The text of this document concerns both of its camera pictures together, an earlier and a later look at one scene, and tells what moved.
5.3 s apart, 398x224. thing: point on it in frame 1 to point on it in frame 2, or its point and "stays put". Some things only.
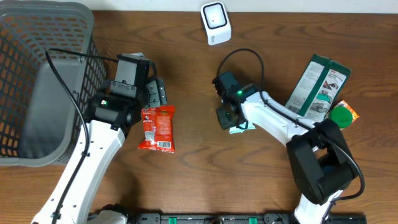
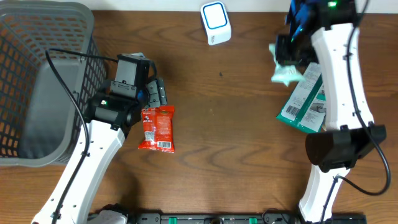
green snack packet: [318, 88] stays put
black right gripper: [224, 123] to [282, 56]
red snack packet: [158, 126] stays put
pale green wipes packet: [236, 130] to [285, 74]
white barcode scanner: [216, 22] stays put
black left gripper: [158, 88] stays put
